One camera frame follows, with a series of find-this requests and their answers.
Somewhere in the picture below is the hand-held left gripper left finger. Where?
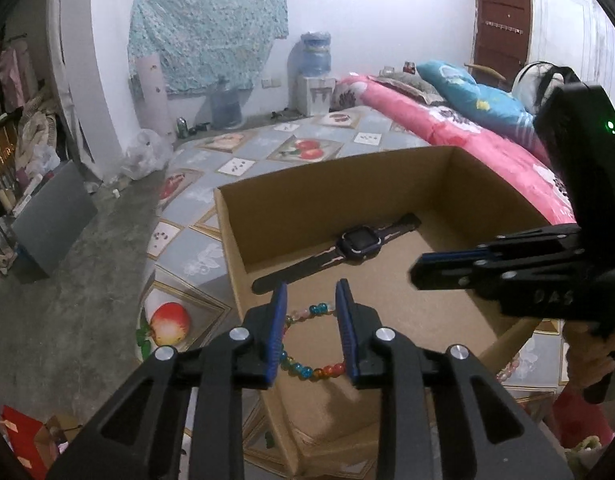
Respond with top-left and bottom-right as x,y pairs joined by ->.
48,280 -> 291,480

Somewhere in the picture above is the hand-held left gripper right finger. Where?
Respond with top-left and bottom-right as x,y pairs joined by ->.
335,278 -> 573,480

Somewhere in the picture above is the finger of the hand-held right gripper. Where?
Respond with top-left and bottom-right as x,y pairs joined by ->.
409,247 -> 584,292
418,225 -> 584,264

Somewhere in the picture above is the multicoloured bead bracelet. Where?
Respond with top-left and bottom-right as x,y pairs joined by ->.
280,301 -> 348,381

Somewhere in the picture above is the cardboard box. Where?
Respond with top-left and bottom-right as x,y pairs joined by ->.
214,146 -> 563,478

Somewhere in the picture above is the black smartwatch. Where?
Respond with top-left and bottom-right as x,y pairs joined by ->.
252,212 -> 422,295

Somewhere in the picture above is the pink bead bracelet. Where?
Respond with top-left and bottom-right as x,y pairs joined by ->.
495,352 -> 523,383

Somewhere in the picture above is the person's right hand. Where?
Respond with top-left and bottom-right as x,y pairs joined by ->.
562,321 -> 599,388

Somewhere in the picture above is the pink floral blanket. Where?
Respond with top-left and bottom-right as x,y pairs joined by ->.
330,74 -> 578,226

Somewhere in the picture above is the fruit print bed sheet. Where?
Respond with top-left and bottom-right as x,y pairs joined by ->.
135,105 -> 568,480

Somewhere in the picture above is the blue printed pillow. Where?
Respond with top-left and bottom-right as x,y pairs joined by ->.
416,60 -> 538,141

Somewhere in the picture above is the wooden chair back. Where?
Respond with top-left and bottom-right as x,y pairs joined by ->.
465,62 -> 508,83

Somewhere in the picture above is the brown wooden door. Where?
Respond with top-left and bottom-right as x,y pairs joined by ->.
472,0 -> 532,86

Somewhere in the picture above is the grey patterned pillow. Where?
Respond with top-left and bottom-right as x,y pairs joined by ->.
377,72 -> 443,105

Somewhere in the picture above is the white water dispenser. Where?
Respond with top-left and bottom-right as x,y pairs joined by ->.
294,75 -> 338,116

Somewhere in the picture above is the clear plastic bag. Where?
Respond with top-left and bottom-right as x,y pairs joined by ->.
122,129 -> 173,181

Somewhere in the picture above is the green white fuzzy cloth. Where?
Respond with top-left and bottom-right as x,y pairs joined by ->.
562,435 -> 605,471

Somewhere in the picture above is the empty clear water jug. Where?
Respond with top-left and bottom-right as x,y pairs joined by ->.
210,77 -> 246,128

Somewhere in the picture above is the small cardboard carton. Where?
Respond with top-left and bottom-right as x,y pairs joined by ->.
42,414 -> 83,461

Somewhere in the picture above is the blue water bottle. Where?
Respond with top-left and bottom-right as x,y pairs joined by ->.
288,31 -> 333,80

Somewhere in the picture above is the grey board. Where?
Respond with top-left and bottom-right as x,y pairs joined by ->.
10,160 -> 98,278

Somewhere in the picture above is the red paper bag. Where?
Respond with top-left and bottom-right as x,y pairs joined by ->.
0,405 -> 51,480

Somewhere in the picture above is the pile of light clothes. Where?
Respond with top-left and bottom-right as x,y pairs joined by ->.
15,105 -> 61,171

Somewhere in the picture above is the open wooden wardrobe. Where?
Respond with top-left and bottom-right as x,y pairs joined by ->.
0,35 -> 63,281

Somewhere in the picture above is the pink hanging garment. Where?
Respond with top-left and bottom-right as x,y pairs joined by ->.
0,42 -> 38,111

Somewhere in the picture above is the white wire fan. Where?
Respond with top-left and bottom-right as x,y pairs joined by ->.
512,61 -> 568,113

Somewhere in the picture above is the teal patterned wall cloth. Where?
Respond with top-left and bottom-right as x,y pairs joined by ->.
128,0 -> 290,95

